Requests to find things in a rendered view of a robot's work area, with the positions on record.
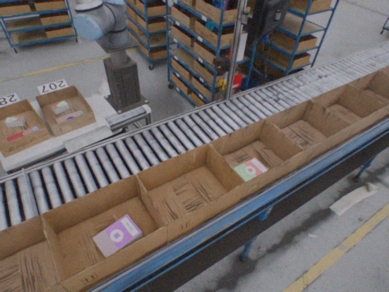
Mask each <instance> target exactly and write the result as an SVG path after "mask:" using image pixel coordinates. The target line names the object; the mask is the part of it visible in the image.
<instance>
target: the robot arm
mask: <svg viewBox="0 0 389 292"><path fill-rule="evenodd" d="M75 1H76V4H75V6H74V9H75V11H76V14H77V15H76V16H75V17H74V27H75V28H76V31H77V32H78V33H79V34H80V35H81V36H82V37H84V38H85V39H87V40H89V41H96V40H98V39H100V40H101V44H102V45H104V46H106V47H108V48H123V47H126V46H127V45H129V44H130V42H131V37H130V34H129V32H128V30H127V27H126V17H125V11H124V3H123V0H75Z"/></svg>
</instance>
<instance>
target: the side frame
mask: <svg viewBox="0 0 389 292"><path fill-rule="evenodd" d="M387 133H389V121H387V122H385V123H383V124H382V125H380V126H378V127H377V128H375V129H374V130H372V131H370V132H369V133H367V134H365V135H363V136H362V137H360V138H358V139H357V140H355V141H354V142H352V143H350V144H349V145H347V146H345V147H343V148H341V149H340V150H339V151H337V152H335V153H334V154H332V155H329V156H328V157H326V159H324V160H322V161H320V162H318V163H316V164H315V165H313V166H312V167H310V168H309V169H307V170H305V171H303V172H302V173H300V174H298V175H296V177H294V178H292V179H290V180H288V181H286V182H285V183H283V184H281V185H280V186H278V187H277V188H275V189H273V190H271V191H269V192H268V193H267V194H265V195H263V196H262V197H260V198H257V199H256V200H254V201H253V202H251V203H250V204H248V205H246V206H244V207H242V208H241V209H239V210H238V211H237V212H235V213H233V214H231V215H229V216H227V217H226V218H223V220H221V221H220V222H218V223H216V224H214V225H212V226H210V227H209V228H207V229H206V230H204V231H203V232H200V233H198V234H197V235H195V236H193V237H192V238H191V239H188V240H187V241H185V242H183V243H182V244H179V245H178V246H176V247H174V248H173V249H171V250H170V251H168V252H166V253H164V254H163V255H161V256H159V257H158V258H155V259H154V260H152V261H150V262H149V263H147V264H146V265H144V266H142V267H140V268H138V269H137V270H135V271H134V272H131V273H129V274H128V275H126V276H125V277H124V278H122V279H120V280H118V281H116V282H115V283H113V284H111V285H110V286H107V287H106V288H104V289H102V290H100V291H99V292H135V291H137V290H138V289H141V288H142V287H144V286H145V285H146V284H148V283H149V282H151V281H153V280H155V279H156V278H158V277H159V276H161V275H163V274H165V273H166V272H168V271H169V270H171V269H173V268H174V267H176V266H177V265H179V264H181V263H183V262H184V261H186V260H187V259H188V258H190V257H192V256H193V255H195V254H197V253H198V252H201V251H202V250H204V249H205V248H206V247H207V246H210V245H211V244H213V243H215V242H216V241H218V240H220V239H221V238H222V237H224V236H225V235H227V234H229V233H231V232H232V231H234V230H236V229H237V228H238V227H240V226H242V225H243V224H245V223H247V222H249V221H250V220H251V219H252V218H255V217H256V216H258V215H259V214H261V213H263V212H264V211H265V210H267V209H268V208H270V207H272V206H274V205H276V204H277V203H278V202H279V201H282V200H283V199H285V198H286V197H288V196H289V195H292V193H294V192H296V191H297V190H299V189H301V188H303V187H304V186H305V185H306V184H308V183H310V182H312V181H313V180H315V179H316V178H318V177H319V176H320V175H323V174H324V173H326V172H327V171H329V170H330V169H332V168H333V167H335V166H337V165H338V164H340V163H342V162H343V161H345V160H347V158H349V157H351V156H352V155H354V154H356V153H357V152H359V151H361V150H362V149H363V148H365V147H366V146H368V145H369V144H371V143H373V142H375V141H376V140H378V139H379V138H380V137H382V136H384V135H385V134H387Z"/></svg>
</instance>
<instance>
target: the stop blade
mask: <svg viewBox="0 0 389 292"><path fill-rule="evenodd" d="M22 172H23V177H24V179H25V184H26V187H27V193H28V197H29V201H30V206H31V211H32V216H33V217H35V216H37V215H39V213H38V208H37V205H36V203H35V198H34V193H33V190H32V185H31V181H30V177H29V176H28V174H27V173H26V172H25V170H24V169H23V168H22Z"/></svg>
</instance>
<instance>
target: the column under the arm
mask: <svg viewBox="0 0 389 292"><path fill-rule="evenodd" d="M103 63H104V69H105V74H106V76H107V80H108V85H109V90H110V95H107V96H104V99H106V101H107V102H108V103H109V104H110V105H111V107H112V108H113V109H114V110H115V111H116V112H117V113H118V115H120V114H122V113H124V112H127V111H130V110H133V109H135V108H138V107H141V106H142V105H144V104H147V103H150V102H149V101H148V100H147V99H146V98H145V97H144V96H143V95H142V94H141V91H140V81H139V75H138V66H137V62H136V61H134V60H133V59H132V58H131V57H130V56H129V55H128V54H127V62H126V63H124V64H114V63H112V62H111V58H107V59H103Z"/></svg>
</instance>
